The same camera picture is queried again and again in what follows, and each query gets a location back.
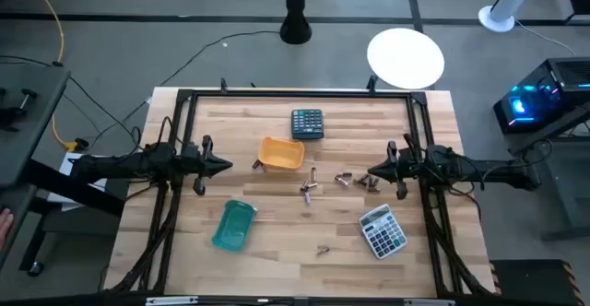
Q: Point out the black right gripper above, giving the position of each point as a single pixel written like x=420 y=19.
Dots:
x=401 y=168

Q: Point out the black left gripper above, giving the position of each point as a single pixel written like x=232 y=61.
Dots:
x=203 y=163

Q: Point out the small cylindrical battery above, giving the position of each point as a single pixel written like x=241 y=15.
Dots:
x=374 y=189
x=346 y=175
x=307 y=198
x=322 y=250
x=362 y=180
x=313 y=173
x=341 y=181
x=371 y=182
x=303 y=186
x=256 y=163
x=312 y=185

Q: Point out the yellow plastic bin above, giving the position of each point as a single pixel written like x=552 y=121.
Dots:
x=281 y=156

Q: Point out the green plastic bin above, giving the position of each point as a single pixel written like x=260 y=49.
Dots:
x=232 y=227

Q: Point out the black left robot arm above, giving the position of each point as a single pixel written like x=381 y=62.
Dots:
x=129 y=163

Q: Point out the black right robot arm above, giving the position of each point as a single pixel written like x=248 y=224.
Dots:
x=498 y=170

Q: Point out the silver calculator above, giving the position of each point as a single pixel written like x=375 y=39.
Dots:
x=382 y=232

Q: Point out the black table clamp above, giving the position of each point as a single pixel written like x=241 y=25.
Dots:
x=223 y=85
x=371 y=82

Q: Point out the black calculator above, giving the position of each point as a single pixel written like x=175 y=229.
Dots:
x=307 y=124

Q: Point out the black desk support beam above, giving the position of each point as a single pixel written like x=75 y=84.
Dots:
x=69 y=188

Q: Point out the white paper sheet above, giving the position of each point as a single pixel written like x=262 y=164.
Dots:
x=64 y=161

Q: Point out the black computer with coloured lights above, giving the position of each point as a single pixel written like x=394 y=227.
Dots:
x=534 y=98

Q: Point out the black pole stand base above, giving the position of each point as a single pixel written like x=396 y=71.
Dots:
x=295 y=8

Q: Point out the black computer stand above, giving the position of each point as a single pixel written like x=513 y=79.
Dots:
x=553 y=133

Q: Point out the black mat with hazard stripes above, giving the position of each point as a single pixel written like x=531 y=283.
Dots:
x=534 y=283

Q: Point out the grey desk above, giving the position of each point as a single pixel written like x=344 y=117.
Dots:
x=32 y=126

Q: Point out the grey side table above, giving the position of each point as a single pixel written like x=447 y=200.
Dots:
x=571 y=191

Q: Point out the black clamp tool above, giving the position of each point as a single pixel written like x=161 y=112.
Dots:
x=18 y=110

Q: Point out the black caster wheel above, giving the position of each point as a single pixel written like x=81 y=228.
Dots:
x=34 y=268

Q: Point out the person's hand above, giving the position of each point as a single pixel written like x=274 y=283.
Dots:
x=4 y=227

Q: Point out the silver metal bracket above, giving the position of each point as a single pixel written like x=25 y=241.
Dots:
x=428 y=302
x=171 y=300

